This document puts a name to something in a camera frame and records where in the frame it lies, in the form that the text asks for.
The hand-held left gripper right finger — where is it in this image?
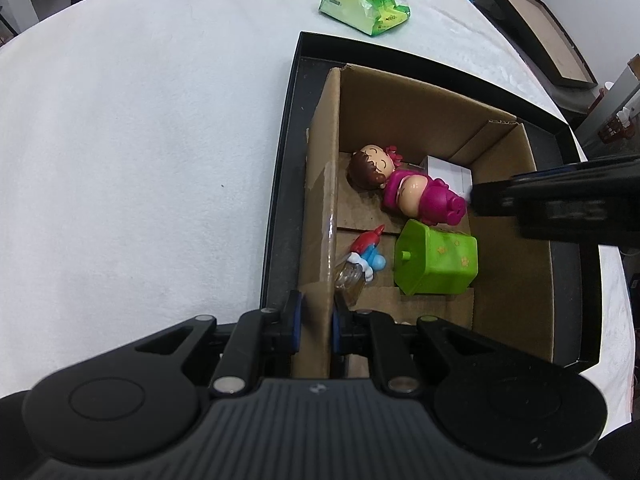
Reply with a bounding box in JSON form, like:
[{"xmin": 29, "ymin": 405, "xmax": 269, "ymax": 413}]
[{"xmin": 331, "ymin": 309, "xmax": 526, "ymax": 396}]

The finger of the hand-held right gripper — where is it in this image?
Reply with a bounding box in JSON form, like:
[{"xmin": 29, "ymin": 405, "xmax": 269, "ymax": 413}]
[{"xmin": 470, "ymin": 180, "xmax": 523, "ymax": 218}]

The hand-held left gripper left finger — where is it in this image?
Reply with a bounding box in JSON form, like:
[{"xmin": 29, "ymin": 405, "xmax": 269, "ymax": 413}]
[{"xmin": 115, "ymin": 290, "xmax": 304, "ymax": 396}]

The white charger plug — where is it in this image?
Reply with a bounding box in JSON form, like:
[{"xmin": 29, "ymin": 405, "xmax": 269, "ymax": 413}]
[{"xmin": 426, "ymin": 156, "xmax": 474, "ymax": 196}]

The pink hooded figurine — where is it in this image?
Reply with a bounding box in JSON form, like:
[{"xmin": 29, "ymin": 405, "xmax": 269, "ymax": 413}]
[{"xmin": 381, "ymin": 170, "xmax": 469, "ymax": 227}]

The blue figurine with mug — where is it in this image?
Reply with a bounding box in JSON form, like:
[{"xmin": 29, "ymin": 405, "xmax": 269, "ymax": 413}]
[{"xmin": 334, "ymin": 224, "xmax": 389, "ymax": 306}]

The brown cardboard box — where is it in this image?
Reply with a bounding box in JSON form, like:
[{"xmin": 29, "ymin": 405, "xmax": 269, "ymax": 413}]
[{"xmin": 292, "ymin": 63, "xmax": 553, "ymax": 380}]

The black tray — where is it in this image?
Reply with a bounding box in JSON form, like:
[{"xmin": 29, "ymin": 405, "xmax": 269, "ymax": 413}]
[{"xmin": 260, "ymin": 31, "xmax": 602, "ymax": 372}]

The green toy box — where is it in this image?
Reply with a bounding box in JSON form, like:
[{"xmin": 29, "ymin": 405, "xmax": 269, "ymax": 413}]
[{"xmin": 394, "ymin": 218, "xmax": 479, "ymax": 297}]

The brown-haired doll figurine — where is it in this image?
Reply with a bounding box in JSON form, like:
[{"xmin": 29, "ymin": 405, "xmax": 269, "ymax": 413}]
[{"xmin": 349, "ymin": 143, "xmax": 403, "ymax": 191}]

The black framed panel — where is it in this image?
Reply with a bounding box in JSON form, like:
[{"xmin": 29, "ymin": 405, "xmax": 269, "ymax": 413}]
[{"xmin": 475, "ymin": 0, "xmax": 599, "ymax": 90}]

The green wipes packet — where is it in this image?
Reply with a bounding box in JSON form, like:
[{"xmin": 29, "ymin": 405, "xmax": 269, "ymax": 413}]
[{"xmin": 318, "ymin": 0, "xmax": 412, "ymax": 37}]

